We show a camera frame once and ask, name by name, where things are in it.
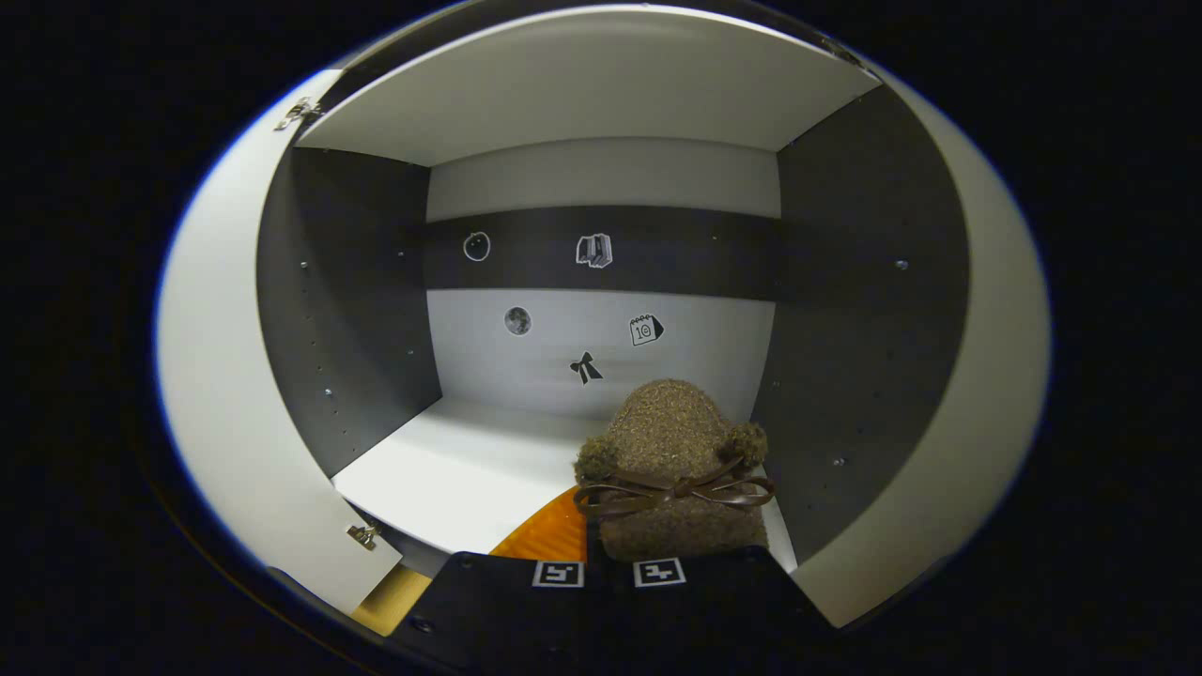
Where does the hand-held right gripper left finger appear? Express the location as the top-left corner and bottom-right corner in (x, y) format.
(390, 485), (609, 660)

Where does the white cabinet shelf board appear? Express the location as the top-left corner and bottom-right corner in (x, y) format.
(295, 4), (885, 169)

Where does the white cabinet door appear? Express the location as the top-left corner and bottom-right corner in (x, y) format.
(155, 69), (407, 618)
(792, 70), (1052, 630)

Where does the brown fuzzy shoe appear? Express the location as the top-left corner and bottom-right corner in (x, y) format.
(573, 378), (777, 564)

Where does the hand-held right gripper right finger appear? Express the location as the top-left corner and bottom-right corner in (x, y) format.
(609, 546), (839, 663)

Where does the white and grey shoe cabinet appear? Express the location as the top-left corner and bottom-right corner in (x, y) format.
(255, 3), (973, 585)

